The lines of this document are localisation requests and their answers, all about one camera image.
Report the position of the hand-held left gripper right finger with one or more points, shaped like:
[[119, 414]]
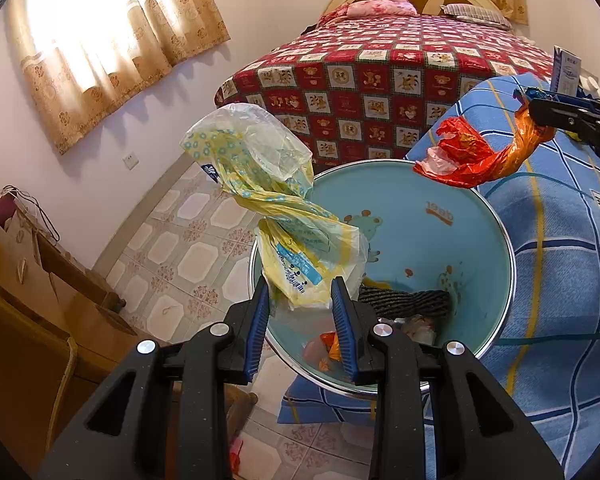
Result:
[[343, 332]]

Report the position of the clear plastic bag red print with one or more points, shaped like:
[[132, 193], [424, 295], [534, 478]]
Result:
[[420, 327]]

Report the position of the wide beige patterned curtain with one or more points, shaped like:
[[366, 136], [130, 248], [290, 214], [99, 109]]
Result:
[[110, 45]]

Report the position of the striped grey pillow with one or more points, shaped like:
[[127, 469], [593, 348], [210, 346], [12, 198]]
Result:
[[477, 14]]

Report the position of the light blue cartoon bin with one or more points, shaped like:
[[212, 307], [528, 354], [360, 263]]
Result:
[[430, 240]]

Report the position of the yellow printed plastic bag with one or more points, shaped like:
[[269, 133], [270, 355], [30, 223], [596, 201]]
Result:
[[240, 160]]

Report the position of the red checkered bear bedspread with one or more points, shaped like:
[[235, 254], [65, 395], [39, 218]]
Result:
[[370, 70]]

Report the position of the wooden cabinet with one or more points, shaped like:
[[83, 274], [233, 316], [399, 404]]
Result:
[[25, 360]]

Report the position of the pink pillow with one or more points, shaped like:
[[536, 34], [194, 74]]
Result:
[[380, 8]]

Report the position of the blue plaid cloth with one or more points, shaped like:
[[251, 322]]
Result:
[[555, 270]]

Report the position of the white wall socket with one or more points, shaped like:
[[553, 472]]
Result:
[[130, 160]]

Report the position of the wooden furniture leg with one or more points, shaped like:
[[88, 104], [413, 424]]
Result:
[[240, 412]]

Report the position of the dark striped cloth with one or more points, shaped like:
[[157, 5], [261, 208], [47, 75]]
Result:
[[410, 302]]

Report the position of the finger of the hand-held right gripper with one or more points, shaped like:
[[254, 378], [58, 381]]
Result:
[[570, 122], [565, 97]]

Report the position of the blue and white carton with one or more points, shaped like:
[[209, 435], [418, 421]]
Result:
[[566, 70]]

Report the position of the orange red foil wrapper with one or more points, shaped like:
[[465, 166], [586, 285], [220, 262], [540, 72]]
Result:
[[470, 160]]

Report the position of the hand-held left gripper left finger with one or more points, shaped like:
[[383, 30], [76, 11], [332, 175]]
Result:
[[257, 332]]

